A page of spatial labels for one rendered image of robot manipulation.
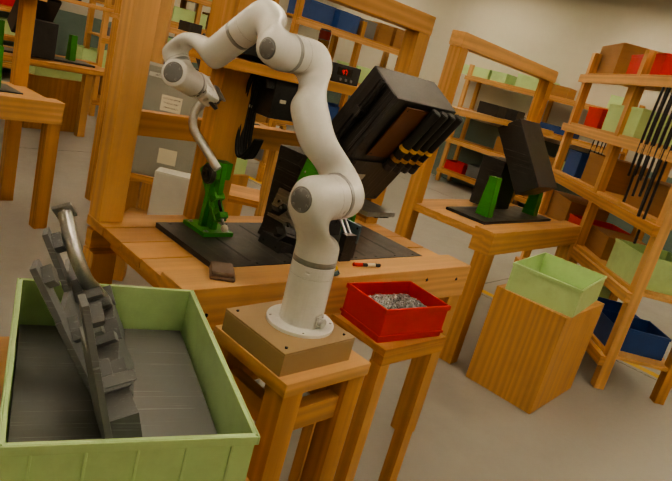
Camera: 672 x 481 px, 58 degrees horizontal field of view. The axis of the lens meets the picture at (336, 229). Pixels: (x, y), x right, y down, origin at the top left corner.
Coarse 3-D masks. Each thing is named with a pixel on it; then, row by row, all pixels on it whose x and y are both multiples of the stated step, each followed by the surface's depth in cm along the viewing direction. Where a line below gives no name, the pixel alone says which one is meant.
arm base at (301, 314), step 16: (304, 272) 159; (320, 272) 159; (288, 288) 163; (304, 288) 160; (320, 288) 161; (288, 304) 163; (304, 304) 161; (320, 304) 163; (272, 320) 164; (288, 320) 163; (304, 320) 162; (320, 320) 164; (304, 336) 160; (320, 336) 162
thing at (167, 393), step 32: (32, 352) 135; (64, 352) 138; (160, 352) 149; (32, 384) 124; (64, 384) 127; (160, 384) 136; (192, 384) 139; (32, 416) 115; (64, 416) 117; (160, 416) 125; (192, 416) 128
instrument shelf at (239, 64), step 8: (192, 48) 225; (192, 56) 225; (200, 56) 222; (232, 64) 214; (240, 64) 216; (248, 64) 218; (256, 64) 220; (248, 72) 219; (256, 72) 222; (264, 72) 224; (272, 72) 226; (280, 72) 229; (288, 80) 233; (296, 80) 235; (328, 88) 248; (336, 88) 251; (344, 88) 254; (352, 88) 257
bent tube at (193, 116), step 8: (216, 88) 211; (200, 104) 212; (192, 112) 213; (192, 120) 213; (192, 128) 213; (200, 136) 213; (200, 144) 212; (208, 152) 212; (208, 160) 212; (216, 160) 212; (216, 168) 214
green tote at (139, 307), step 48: (144, 288) 154; (192, 336) 152; (0, 432) 93; (240, 432) 115; (0, 480) 92; (48, 480) 95; (96, 480) 99; (144, 480) 103; (192, 480) 106; (240, 480) 111
